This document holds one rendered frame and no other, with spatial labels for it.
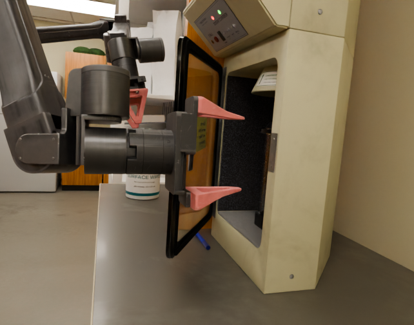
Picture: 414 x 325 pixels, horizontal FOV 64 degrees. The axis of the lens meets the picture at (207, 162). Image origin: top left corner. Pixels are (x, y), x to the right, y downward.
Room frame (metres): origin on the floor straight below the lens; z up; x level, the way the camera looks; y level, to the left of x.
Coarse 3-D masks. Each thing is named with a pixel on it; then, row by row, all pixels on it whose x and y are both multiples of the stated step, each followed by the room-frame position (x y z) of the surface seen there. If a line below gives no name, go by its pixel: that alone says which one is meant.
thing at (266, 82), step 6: (270, 66) 0.71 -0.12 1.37; (276, 66) 0.69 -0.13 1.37; (264, 72) 0.72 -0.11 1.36; (270, 72) 0.70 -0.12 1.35; (276, 72) 0.69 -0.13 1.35; (264, 78) 0.70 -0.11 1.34; (270, 78) 0.69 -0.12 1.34; (276, 78) 0.68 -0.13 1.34; (258, 84) 0.71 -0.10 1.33; (264, 84) 0.69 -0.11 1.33; (270, 84) 0.68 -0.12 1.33; (252, 90) 0.74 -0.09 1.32; (258, 90) 0.70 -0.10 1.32; (264, 90) 0.69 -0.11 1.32; (270, 90) 0.68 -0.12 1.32; (264, 96) 0.81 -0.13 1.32; (270, 96) 0.82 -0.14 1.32
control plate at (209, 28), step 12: (216, 0) 0.67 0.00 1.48; (204, 12) 0.74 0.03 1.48; (216, 12) 0.70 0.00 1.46; (228, 12) 0.66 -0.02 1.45; (204, 24) 0.78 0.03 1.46; (216, 24) 0.74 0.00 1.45; (228, 24) 0.69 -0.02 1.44; (240, 24) 0.66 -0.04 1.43; (204, 36) 0.83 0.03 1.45; (216, 36) 0.78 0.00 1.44; (228, 36) 0.73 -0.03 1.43; (240, 36) 0.69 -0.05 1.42; (216, 48) 0.83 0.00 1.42
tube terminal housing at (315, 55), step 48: (336, 0) 0.60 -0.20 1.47; (288, 48) 0.58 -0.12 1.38; (336, 48) 0.61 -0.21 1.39; (288, 96) 0.58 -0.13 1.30; (336, 96) 0.61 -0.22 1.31; (288, 144) 0.58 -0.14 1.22; (336, 144) 0.67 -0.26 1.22; (288, 192) 0.59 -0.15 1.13; (336, 192) 0.76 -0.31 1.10; (240, 240) 0.70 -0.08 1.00; (288, 240) 0.59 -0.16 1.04; (288, 288) 0.59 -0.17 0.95
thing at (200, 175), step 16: (192, 64) 0.64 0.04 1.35; (176, 80) 0.58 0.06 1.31; (192, 80) 0.64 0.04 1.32; (208, 80) 0.75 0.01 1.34; (176, 96) 0.58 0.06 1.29; (208, 96) 0.76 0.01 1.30; (208, 128) 0.78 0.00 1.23; (208, 144) 0.79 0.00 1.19; (208, 160) 0.80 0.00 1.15; (192, 176) 0.68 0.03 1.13; (208, 176) 0.81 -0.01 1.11; (208, 208) 0.83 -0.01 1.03; (192, 224) 0.70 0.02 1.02
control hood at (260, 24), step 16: (192, 0) 0.76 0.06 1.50; (208, 0) 0.69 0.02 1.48; (224, 0) 0.64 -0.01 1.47; (240, 0) 0.60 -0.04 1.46; (256, 0) 0.57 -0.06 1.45; (272, 0) 0.57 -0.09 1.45; (288, 0) 0.58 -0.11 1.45; (192, 16) 0.81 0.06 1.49; (240, 16) 0.64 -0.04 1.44; (256, 16) 0.60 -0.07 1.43; (272, 16) 0.57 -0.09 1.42; (288, 16) 0.58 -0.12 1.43; (256, 32) 0.63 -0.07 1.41; (272, 32) 0.61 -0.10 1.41; (224, 48) 0.79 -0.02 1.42; (240, 48) 0.76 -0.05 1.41
